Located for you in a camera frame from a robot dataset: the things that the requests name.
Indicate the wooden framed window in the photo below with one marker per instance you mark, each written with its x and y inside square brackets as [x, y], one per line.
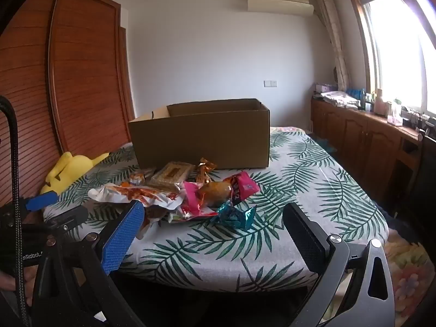
[398, 58]

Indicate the purple tissue box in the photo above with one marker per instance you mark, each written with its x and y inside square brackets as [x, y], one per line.
[325, 88]

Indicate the small orange white snack packet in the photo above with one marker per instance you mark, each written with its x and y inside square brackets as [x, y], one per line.
[138, 177]

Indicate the floral bedsheet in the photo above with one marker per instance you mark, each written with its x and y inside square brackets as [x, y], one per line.
[408, 272]

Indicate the brown cardboard box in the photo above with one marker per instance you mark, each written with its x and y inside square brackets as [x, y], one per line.
[204, 136]

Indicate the pink and dark snack packet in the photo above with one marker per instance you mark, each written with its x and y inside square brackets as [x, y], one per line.
[247, 185]

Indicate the pink bottle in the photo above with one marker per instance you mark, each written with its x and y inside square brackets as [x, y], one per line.
[379, 104]

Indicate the yellow plush toy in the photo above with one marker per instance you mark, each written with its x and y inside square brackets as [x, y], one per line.
[68, 170]

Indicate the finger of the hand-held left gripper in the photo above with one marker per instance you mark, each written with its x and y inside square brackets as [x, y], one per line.
[68, 216]
[41, 201]

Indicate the folded patterned cloth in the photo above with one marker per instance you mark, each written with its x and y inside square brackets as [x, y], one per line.
[340, 98]

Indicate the pale patterned curtain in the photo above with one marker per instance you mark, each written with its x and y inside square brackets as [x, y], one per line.
[332, 34]

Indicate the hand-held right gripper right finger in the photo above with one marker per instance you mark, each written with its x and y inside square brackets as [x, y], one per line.
[306, 242]

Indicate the brown gold snack wrapper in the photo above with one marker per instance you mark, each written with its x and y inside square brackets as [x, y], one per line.
[204, 172]

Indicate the leaf print cloth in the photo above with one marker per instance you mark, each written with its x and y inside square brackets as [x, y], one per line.
[272, 194]

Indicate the clear packet with brown bun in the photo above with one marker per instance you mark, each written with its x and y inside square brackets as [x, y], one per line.
[218, 192]

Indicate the blue packets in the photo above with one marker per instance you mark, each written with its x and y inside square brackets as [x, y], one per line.
[356, 94]

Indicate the wooden slatted wardrobe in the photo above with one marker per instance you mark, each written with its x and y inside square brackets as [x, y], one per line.
[78, 75]

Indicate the clear plastic bag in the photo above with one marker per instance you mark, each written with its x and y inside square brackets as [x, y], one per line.
[395, 114]

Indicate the white wall switch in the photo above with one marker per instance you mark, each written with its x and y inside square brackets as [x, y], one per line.
[270, 83]

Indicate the teal candy wrapper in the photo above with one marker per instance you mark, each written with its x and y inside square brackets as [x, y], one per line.
[235, 215]

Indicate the pink foil snack packet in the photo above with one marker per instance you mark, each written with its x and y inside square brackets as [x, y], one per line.
[192, 199]

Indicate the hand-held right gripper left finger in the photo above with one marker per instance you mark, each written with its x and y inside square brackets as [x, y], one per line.
[119, 242]

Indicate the long wooden cabinet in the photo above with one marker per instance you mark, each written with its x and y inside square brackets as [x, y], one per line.
[357, 133]

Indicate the clear tray of pastry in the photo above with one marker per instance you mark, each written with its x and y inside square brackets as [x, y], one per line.
[170, 175]

